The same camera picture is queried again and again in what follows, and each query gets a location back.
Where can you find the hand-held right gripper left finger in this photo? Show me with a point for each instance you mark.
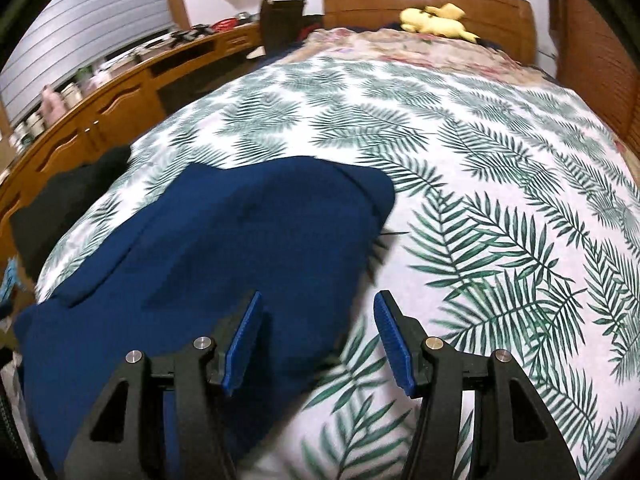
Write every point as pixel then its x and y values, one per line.
pixel 242 345

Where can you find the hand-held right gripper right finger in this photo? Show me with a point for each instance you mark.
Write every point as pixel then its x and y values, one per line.
pixel 392 345

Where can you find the navy blue suit jacket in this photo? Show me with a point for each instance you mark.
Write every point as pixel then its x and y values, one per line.
pixel 225 240

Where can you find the leaf-print bed sheet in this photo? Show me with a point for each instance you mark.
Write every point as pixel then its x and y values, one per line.
pixel 475 185

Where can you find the black cloth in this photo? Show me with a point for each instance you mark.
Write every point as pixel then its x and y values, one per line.
pixel 65 200

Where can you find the wooden desk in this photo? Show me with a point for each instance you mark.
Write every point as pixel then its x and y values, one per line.
pixel 120 105

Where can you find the floral blanket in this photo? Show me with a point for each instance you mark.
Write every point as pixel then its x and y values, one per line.
pixel 390 52

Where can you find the pink bottle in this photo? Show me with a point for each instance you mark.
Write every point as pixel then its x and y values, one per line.
pixel 52 102

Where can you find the black device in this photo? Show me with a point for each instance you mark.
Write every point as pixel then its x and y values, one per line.
pixel 192 33

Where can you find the red basket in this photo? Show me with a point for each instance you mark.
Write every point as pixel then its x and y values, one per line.
pixel 225 25

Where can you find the dark chair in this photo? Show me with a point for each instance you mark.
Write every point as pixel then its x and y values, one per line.
pixel 282 25

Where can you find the yellow plush toy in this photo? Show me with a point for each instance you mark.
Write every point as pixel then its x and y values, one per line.
pixel 430 22

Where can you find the wooden headboard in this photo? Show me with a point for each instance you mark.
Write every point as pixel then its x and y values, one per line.
pixel 370 2

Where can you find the grey window blind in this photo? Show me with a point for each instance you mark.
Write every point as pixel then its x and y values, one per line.
pixel 100 20

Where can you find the wooden louvered wardrobe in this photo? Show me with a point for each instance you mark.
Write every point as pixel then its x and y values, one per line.
pixel 595 50

